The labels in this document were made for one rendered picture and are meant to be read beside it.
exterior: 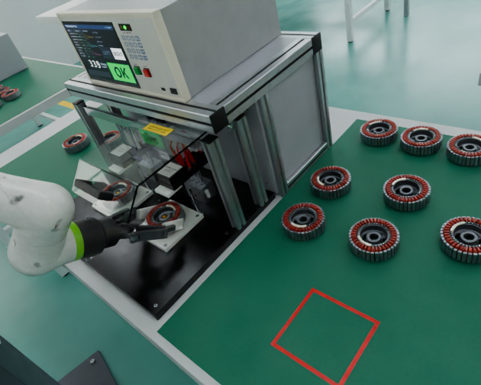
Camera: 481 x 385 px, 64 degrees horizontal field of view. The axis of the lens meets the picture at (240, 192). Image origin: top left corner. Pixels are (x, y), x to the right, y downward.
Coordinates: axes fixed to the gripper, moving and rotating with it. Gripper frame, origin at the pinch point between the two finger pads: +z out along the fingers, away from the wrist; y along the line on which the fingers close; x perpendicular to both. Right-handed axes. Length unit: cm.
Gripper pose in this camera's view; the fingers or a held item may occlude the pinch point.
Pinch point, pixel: (164, 218)
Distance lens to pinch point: 112.4
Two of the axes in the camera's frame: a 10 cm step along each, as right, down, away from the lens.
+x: 1.1, -9.5, -3.0
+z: 6.7, -1.6, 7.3
